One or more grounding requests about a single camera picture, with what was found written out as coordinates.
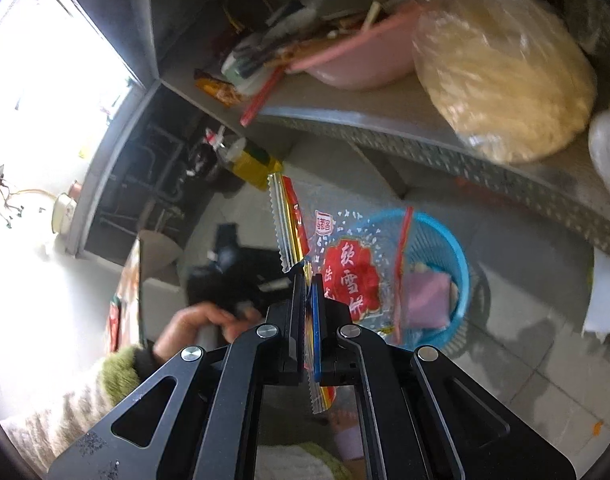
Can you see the clear red label snack wrapper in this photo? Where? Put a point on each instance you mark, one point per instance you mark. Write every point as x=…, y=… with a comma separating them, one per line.
x=350, y=280

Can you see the pink sponge cloth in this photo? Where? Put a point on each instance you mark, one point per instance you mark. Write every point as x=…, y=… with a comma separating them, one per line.
x=425, y=300

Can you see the blue plastic basket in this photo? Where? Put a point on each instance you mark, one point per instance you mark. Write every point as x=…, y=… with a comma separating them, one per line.
x=435, y=240

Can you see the small brown cup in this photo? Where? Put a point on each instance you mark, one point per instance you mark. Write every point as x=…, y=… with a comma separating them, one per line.
x=75, y=187

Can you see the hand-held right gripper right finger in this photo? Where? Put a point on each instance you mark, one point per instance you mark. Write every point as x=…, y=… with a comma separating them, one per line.
x=316, y=340

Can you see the orange snack packet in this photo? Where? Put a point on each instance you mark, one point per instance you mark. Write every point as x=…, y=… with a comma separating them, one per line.
x=220, y=92

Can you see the yellow oil bottle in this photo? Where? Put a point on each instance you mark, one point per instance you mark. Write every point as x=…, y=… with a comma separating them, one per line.
x=255, y=165

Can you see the white plastic bag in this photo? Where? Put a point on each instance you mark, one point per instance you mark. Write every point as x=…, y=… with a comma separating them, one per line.
x=607, y=150

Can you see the pink plastic basin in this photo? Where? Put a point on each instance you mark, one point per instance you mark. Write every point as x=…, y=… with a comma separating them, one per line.
x=355, y=60

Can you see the grey concrete counter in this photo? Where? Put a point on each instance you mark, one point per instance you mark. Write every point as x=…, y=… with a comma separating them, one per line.
x=120, y=145

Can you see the bag of dried noodles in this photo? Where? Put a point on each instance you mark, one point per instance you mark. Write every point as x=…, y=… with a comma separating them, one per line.
x=510, y=85

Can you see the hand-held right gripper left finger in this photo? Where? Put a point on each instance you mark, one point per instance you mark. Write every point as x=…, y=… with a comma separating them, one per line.
x=295, y=340

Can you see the white crumpled cloth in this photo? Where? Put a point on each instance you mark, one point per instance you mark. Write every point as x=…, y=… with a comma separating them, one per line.
x=605, y=295

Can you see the person's left hand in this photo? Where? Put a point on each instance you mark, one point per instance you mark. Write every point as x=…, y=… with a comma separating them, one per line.
x=195, y=325

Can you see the pink slipper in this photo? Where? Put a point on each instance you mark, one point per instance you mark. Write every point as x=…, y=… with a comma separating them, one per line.
x=347, y=440

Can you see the black pot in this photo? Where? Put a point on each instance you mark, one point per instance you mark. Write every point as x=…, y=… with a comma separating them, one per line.
x=205, y=157

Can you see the pile of kitchen utensils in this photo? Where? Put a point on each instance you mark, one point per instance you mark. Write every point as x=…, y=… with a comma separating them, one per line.
x=295, y=30

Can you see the perforated metal shelf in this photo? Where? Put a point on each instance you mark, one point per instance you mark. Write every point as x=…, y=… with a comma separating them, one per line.
x=385, y=125

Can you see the white fluffy towel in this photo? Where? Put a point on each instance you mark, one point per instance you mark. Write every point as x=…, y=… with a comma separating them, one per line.
x=295, y=460

